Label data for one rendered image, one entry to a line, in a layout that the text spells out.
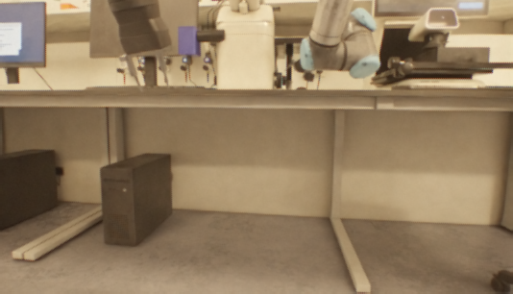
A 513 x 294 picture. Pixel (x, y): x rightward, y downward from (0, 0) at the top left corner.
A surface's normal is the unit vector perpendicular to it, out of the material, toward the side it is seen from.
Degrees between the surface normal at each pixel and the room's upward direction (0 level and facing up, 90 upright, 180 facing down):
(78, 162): 90
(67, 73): 90
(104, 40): 86
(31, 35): 86
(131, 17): 122
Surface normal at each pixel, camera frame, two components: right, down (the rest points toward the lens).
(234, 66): -0.12, 0.11
